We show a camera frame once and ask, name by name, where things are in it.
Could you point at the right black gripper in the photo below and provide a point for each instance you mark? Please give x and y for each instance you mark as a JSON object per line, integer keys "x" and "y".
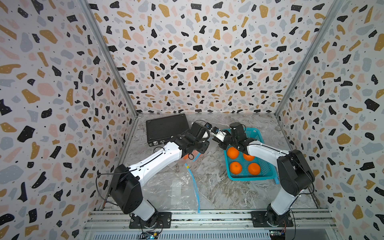
{"x": 220, "y": 143}

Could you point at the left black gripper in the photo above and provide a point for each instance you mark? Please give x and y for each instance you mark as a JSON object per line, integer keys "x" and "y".
{"x": 206, "y": 145}

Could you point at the clear zip-top plastic bag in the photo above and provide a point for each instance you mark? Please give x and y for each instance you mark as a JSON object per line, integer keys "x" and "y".
{"x": 173, "y": 189}

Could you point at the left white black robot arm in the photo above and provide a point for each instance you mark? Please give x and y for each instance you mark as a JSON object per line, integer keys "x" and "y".
{"x": 127, "y": 182}

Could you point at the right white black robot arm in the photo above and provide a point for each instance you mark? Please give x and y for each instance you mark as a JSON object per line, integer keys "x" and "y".
{"x": 293, "y": 170}

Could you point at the black ribbed metal briefcase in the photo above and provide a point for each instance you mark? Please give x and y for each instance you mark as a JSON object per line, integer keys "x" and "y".
{"x": 161, "y": 130}

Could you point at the teal plastic mesh basket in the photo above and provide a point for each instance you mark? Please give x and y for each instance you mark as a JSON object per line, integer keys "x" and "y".
{"x": 243, "y": 167}

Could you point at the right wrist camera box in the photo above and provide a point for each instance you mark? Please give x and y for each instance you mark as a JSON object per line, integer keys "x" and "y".
{"x": 219, "y": 135}

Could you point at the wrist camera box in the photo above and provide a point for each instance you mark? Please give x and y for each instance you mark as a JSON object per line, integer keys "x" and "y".
{"x": 219, "y": 135}
{"x": 208, "y": 126}

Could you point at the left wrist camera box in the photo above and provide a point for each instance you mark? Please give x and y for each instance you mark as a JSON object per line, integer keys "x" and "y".
{"x": 208, "y": 126}

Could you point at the aluminium front rail frame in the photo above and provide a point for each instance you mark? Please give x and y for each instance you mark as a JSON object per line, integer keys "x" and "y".
{"x": 301, "y": 224}

